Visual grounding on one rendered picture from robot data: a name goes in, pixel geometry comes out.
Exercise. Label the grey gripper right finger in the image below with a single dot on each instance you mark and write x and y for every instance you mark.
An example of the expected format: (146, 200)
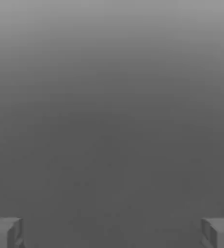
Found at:
(220, 232)

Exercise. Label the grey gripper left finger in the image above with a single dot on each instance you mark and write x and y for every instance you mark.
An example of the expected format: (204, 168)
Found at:
(3, 232)

